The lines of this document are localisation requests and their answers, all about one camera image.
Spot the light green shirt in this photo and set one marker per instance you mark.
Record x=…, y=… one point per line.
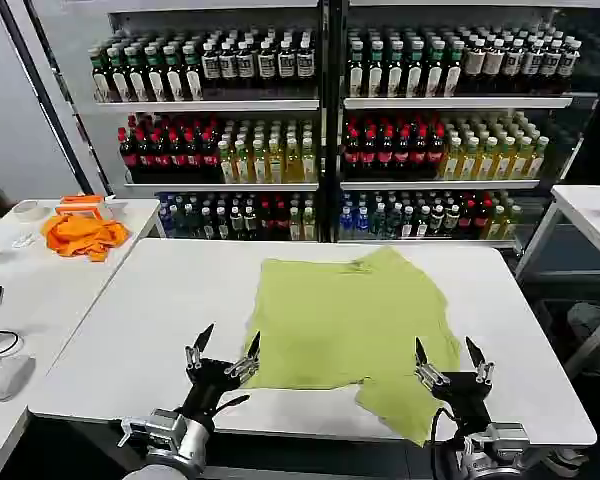
x=350, y=325

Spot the thick black slanted pole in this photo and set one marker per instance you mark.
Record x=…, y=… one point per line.
x=45, y=102

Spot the white crumpled plastic wrap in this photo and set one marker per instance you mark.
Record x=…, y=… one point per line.
x=24, y=241

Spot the thin black slanted pole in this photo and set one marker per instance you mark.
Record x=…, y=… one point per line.
x=65, y=92

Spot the white table with grey legs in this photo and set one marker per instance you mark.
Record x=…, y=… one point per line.
x=585, y=205

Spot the white side table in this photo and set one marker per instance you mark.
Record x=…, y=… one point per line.
x=55, y=300

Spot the shelf with drink bottles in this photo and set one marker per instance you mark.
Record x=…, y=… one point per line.
x=280, y=65

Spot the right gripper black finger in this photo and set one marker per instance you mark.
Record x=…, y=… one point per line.
x=482, y=370
x=425, y=367

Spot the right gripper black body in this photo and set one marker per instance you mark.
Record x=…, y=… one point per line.
x=467, y=395

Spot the orange and white box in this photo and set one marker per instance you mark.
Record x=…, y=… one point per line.
x=82, y=200

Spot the orange crumpled cloth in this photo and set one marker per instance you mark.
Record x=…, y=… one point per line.
x=80, y=235

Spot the white tape roll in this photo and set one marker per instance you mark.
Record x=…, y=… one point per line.
x=20, y=216

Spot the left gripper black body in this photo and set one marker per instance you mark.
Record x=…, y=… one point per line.
x=207, y=380

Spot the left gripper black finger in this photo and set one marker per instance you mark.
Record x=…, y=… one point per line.
x=196, y=352
x=250, y=357

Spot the grey computer mouse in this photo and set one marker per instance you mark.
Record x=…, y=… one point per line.
x=10, y=377

